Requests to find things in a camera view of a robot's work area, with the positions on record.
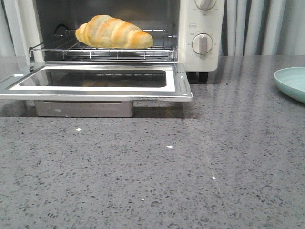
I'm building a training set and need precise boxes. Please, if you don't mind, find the golden croissant bread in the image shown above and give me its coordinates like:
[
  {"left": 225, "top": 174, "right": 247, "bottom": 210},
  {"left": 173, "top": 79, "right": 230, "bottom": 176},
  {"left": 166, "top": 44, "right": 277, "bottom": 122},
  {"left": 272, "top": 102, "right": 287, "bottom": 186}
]
[{"left": 75, "top": 15, "right": 153, "bottom": 49}]

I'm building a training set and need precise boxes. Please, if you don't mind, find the upper oven control knob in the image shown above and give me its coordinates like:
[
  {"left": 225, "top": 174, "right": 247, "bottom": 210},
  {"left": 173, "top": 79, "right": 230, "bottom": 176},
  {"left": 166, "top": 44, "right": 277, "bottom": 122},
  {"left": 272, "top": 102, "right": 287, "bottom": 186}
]
[{"left": 195, "top": 0, "right": 216, "bottom": 10}]

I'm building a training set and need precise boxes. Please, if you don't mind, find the metal oven door handle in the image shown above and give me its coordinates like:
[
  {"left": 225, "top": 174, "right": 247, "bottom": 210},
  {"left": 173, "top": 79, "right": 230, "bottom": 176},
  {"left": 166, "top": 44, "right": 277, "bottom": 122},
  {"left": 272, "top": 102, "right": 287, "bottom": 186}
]
[{"left": 34, "top": 100, "right": 133, "bottom": 117}]

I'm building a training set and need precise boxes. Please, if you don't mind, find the lower oven control knob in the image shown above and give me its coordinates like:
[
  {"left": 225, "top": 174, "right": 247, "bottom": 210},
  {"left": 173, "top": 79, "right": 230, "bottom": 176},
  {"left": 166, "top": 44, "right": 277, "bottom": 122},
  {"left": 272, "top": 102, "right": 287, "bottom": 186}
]
[{"left": 192, "top": 33, "right": 213, "bottom": 55}]

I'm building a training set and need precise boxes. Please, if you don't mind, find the glass oven door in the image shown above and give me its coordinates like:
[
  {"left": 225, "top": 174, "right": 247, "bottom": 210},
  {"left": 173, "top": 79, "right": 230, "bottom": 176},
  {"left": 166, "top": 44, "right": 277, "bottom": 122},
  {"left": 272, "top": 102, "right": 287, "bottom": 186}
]
[{"left": 0, "top": 63, "right": 193, "bottom": 102}]

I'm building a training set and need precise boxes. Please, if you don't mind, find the light green plate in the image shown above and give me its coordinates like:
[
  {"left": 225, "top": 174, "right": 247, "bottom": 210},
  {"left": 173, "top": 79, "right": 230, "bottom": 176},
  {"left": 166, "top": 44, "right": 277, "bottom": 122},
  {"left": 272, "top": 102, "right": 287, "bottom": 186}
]
[{"left": 274, "top": 67, "right": 305, "bottom": 103}]

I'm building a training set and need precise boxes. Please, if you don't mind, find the metal wire oven rack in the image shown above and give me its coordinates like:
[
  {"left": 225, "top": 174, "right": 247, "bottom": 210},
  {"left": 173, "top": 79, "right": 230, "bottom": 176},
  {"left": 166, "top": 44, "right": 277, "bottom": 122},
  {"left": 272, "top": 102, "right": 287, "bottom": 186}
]
[{"left": 29, "top": 29, "right": 178, "bottom": 62}]

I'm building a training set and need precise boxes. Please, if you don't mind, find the white Toshiba toaster oven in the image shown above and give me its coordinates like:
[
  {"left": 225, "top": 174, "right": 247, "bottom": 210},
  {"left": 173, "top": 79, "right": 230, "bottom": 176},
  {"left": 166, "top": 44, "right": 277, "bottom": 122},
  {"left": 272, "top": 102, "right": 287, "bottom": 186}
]
[{"left": 18, "top": 0, "right": 224, "bottom": 77}]

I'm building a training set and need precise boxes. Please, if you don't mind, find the black oven foot right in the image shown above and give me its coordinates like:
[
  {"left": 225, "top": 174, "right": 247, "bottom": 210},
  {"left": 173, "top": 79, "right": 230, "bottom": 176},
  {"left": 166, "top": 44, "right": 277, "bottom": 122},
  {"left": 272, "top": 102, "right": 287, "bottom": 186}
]
[{"left": 198, "top": 72, "right": 209, "bottom": 83}]

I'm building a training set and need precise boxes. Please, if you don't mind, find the oven control knob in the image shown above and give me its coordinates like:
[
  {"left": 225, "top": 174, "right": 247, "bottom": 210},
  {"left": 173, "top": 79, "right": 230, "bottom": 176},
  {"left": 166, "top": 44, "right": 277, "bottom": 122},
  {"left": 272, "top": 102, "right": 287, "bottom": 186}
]
[
  {"left": 195, "top": 0, "right": 216, "bottom": 10},
  {"left": 192, "top": 33, "right": 213, "bottom": 55}
]

